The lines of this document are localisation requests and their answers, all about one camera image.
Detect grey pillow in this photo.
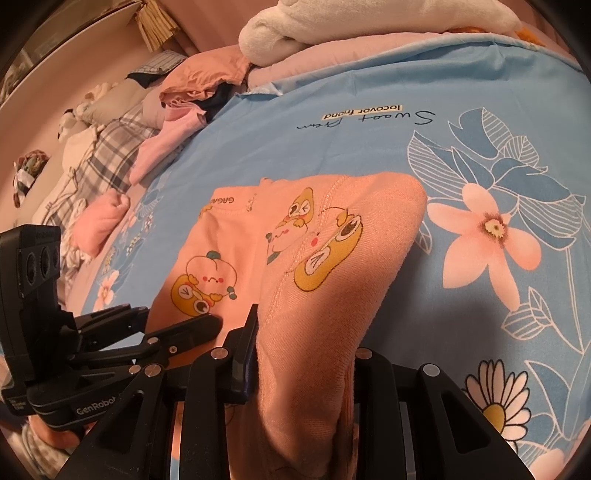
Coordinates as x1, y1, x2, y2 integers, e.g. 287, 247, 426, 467
88, 80, 158, 123

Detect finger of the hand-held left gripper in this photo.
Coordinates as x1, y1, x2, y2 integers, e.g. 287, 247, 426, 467
137, 315, 223, 366
76, 304, 151, 344

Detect pink knit garment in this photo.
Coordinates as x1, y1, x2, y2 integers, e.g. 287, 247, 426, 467
129, 102, 208, 185

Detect plaid pillow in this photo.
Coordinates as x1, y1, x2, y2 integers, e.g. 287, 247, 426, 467
34, 99, 162, 282

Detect small pink cloth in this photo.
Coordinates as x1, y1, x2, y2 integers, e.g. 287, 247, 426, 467
71, 191, 132, 259

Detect dark flower ornament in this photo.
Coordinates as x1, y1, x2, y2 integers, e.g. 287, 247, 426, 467
11, 150, 49, 208

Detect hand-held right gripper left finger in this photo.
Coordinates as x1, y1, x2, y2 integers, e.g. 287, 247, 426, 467
55, 304, 260, 480

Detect dark cloth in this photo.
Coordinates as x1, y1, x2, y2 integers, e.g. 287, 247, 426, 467
203, 83, 238, 123

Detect woven straw decoration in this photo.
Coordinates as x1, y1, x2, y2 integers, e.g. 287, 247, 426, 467
134, 0, 183, 44

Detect white fluffy blanket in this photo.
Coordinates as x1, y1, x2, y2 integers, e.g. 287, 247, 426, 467
239, 0, 522, 65

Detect person's left forearm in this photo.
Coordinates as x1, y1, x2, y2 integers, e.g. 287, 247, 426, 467
9, 411, 90, 469

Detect peach cloth pile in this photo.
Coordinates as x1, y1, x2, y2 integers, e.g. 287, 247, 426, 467
159, 51, 252, 107

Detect pink quilt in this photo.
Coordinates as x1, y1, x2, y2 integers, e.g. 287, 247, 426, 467
247, 30, 462, 93

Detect white plush toy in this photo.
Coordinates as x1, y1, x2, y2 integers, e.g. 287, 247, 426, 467
58, 83, 116, 139

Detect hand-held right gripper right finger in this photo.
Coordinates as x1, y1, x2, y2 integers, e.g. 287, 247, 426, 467
342, 346, 543, 480

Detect peach cartoon print pants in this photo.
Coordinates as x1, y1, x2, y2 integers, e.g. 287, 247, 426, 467
171, 172, 428, 480

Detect blue floral bedsheet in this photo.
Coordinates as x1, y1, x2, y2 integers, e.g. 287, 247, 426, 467
92, 28, 591, 480

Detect striped cloth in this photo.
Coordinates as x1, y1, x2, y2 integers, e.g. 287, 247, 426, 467
127, 50, 188, 77

